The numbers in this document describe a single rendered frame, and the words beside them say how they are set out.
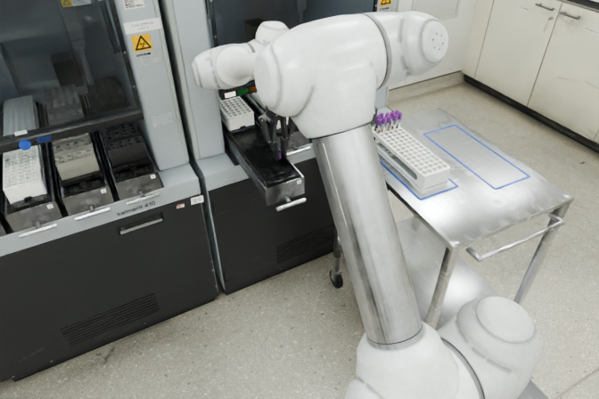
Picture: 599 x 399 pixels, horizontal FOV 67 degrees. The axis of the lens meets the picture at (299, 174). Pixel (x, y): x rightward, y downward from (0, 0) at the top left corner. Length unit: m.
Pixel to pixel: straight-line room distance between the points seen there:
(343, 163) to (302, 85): 0.14
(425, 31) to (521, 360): 0.58
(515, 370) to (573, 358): 1.28
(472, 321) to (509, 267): 1.51
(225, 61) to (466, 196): 0.78
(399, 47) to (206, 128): 0.96
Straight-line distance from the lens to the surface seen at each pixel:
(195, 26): 1.44
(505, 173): 1.54
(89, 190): 1.52
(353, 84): 0.70
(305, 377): 1.90
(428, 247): 1.98
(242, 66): 1.12
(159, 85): 1.48
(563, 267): 2.53
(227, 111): 1.67
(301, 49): 0.68
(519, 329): 0.92
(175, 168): 1.63
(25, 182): 1.54
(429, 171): 1.37
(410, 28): 0.76
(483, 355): 0.92
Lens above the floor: 1.68
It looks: 38 degrees down
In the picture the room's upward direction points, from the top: 1 degrees counter-clockwise
